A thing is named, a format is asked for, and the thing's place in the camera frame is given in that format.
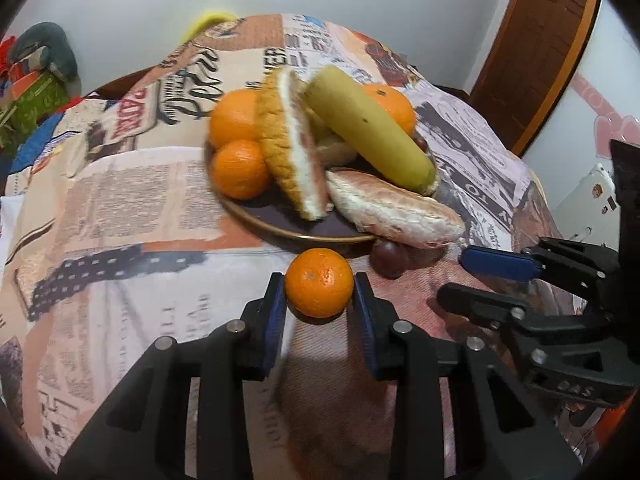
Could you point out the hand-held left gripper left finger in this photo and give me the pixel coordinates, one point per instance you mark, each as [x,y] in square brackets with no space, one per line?
[275,320]

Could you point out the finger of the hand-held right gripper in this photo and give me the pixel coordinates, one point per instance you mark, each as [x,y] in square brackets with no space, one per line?
[495,262]
[480,305]

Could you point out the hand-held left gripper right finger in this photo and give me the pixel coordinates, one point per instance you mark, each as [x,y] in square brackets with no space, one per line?
[367,325]

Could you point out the small tangerine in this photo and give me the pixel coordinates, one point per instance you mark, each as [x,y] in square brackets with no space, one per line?
[319,282]
[240,169]

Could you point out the dark purple grape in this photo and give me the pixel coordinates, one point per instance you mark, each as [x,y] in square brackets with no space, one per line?
[389,260]
[421,142]

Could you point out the dark purple plate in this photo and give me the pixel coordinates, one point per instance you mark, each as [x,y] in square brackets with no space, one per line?
[280,220]

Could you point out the yellow sugarcane piece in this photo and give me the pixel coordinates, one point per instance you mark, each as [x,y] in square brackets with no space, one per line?
[370,130]
[325,132]

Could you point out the large orange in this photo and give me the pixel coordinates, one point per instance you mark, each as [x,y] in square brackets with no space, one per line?
[232,117]
[395,107]

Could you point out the pomelo wedge with rind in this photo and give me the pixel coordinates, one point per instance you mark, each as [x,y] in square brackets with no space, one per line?
[280,135]

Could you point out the white plastic box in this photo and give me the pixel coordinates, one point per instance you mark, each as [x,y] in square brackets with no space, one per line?
[590,195]

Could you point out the white heart print wardrobe door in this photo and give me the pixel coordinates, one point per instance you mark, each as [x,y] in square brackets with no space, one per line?
[595,90]

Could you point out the brown wooden door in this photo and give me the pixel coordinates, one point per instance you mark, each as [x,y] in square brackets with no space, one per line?
[540,35]

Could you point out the patchwork blanket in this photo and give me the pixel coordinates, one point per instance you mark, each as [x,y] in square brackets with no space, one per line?
[30,160]

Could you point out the yellow foam tube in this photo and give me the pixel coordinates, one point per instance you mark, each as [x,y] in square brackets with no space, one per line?
[212,17]

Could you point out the green storage bag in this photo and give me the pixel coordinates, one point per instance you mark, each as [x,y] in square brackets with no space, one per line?
[35,100]

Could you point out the orange box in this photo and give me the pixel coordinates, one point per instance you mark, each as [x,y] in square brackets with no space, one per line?
[25,85]

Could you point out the grey pillow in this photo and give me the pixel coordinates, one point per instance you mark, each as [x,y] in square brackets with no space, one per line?
[45,45]

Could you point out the red plastic bag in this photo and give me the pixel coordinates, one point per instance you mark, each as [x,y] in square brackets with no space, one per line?
[5,47]

